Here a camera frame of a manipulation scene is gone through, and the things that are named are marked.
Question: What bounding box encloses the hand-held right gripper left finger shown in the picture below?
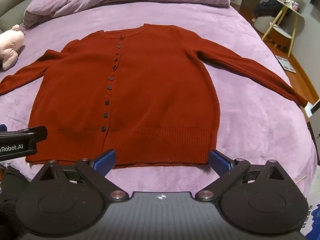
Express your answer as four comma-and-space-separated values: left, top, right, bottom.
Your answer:
37, 149, 130, 203

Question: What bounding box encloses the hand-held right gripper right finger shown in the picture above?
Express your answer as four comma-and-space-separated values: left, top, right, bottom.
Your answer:
194, 149, 288, 203

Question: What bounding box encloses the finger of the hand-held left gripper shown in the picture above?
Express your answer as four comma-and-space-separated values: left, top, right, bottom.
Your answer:
0, 124, 48, 142

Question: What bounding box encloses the red knit cardigan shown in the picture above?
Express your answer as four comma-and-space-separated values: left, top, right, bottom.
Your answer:
0, 24, 308, 168

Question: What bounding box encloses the dark clothes pile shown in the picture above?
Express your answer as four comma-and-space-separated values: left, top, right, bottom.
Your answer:
252, 0, 284, 22

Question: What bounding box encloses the bed with purple sheet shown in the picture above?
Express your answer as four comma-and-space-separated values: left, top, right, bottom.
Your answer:
0, 1, 318, 198

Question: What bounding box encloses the pink plush toy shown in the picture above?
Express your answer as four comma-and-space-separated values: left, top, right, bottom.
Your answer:
0, 24, 25, 71

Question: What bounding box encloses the white box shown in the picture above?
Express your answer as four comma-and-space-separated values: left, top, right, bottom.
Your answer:
305, 102, 320, 118

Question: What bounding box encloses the blue and white printed bag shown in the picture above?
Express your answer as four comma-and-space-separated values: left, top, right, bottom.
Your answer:
304, 192, 320, 240

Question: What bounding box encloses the grey bathroom scale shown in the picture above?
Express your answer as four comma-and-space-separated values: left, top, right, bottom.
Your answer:
275, 54, 297, 73

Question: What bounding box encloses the grey padded headboard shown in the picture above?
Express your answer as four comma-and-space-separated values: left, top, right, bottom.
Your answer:
0, 0, 49, 33

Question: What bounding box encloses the small round footstool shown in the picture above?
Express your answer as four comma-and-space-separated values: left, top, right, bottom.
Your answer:
270, 26, 293, 49

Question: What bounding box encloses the white round pouf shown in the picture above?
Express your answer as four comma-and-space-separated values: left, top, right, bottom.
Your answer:
254, 15, 275, 34

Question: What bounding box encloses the side table with yellow legs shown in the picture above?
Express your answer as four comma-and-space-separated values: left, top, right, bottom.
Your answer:
261, 0, 305, 58

